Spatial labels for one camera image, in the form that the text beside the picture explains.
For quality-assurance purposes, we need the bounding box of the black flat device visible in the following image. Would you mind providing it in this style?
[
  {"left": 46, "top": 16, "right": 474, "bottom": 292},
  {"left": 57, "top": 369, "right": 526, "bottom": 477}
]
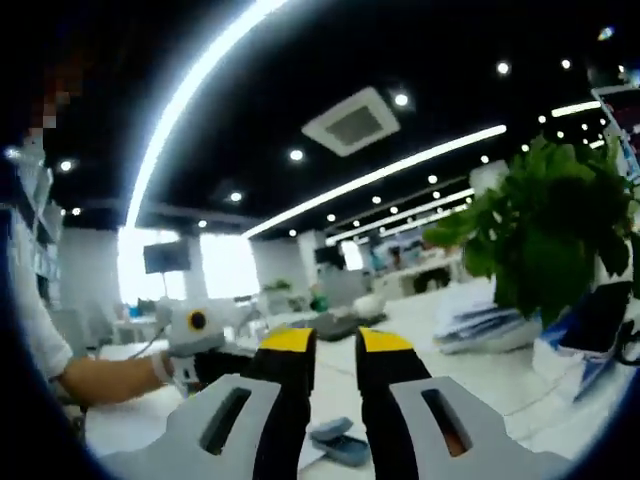
[{"left": 559, "top": 282, "right": 634, "bottom": 351}]

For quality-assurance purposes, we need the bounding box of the green potted plant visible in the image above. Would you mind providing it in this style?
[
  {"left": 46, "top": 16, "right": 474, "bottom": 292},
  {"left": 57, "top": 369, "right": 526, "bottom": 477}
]
[{"left": 423, "top": 133, "right": 634, "bottom": 329}]

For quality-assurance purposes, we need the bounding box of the stack of blue white booklets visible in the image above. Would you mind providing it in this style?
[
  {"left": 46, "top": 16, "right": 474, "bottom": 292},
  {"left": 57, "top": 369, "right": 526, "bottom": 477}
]
[{"left": 432, "top": 294, "right": 544, "bottom": 356}]

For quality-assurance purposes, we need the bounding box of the dark grey tray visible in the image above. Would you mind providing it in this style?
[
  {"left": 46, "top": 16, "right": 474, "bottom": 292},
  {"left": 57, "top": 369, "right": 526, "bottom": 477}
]
[{"left": 314, "top": 312, "right": 389, "bottom": 341}]

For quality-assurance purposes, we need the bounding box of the white shelf unit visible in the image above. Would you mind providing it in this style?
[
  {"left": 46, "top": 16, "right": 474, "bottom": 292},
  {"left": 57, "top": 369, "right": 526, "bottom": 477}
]
[{"left": 9, "top": 149, "right": 65, "bottom": 301}]

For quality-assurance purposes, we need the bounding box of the white rounded object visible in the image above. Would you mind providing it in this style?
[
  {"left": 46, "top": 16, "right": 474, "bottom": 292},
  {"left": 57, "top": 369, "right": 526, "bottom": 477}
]
[{"left": 352, "top": 294, "right": 386, "bottom": 316}]

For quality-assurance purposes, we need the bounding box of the curved ceiling light strip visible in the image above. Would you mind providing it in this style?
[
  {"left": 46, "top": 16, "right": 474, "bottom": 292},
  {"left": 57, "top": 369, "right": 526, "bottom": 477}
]
[
  {"left": 124, "top": 0, "right": 294, "bottom": 229},
  {"left": 244, "top": 124, "right": 507, "bottom": 239}
]

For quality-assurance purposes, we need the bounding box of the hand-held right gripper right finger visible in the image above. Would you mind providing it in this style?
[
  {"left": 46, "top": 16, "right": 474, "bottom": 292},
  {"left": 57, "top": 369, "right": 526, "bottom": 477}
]
[{"left": 355, "top": 327, "right": 541, "bottom": 480}]

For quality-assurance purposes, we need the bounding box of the blue white box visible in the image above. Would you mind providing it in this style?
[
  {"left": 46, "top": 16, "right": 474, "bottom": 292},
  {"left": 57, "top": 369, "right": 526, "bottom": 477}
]
[{"left": 532, "top": 319, "right": 631, "bottom": 401}]

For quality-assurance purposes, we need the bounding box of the black display screen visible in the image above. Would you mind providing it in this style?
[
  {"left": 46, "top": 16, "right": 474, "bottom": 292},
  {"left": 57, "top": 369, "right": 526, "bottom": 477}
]
[{"left": 143, "top": 243, "right": 192, "bottom": 274}]

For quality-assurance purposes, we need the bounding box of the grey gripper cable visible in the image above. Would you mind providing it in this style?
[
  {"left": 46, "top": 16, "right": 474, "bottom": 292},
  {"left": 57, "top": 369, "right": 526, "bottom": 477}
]
[{"left": 130, "top": 324, "right": 169, "bottom": 361}]

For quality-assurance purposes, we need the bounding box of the black cable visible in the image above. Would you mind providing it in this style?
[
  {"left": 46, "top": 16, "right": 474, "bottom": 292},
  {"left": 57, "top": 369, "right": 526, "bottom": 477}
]
[{"left": 615, "top": 319, "right": 640, "bottom": 366}]

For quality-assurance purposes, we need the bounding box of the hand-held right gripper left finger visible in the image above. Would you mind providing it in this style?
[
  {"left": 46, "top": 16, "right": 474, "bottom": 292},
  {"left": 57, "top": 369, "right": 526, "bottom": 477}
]
[{"left": 149, "top": 327, "right": 317, "bottom": 480}]

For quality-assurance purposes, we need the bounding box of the white ceiling air vent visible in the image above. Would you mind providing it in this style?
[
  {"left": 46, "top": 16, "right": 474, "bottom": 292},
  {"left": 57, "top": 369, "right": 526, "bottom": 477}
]
[{"left": 301, "top": 86, "right": 401, "bottom": 157}]

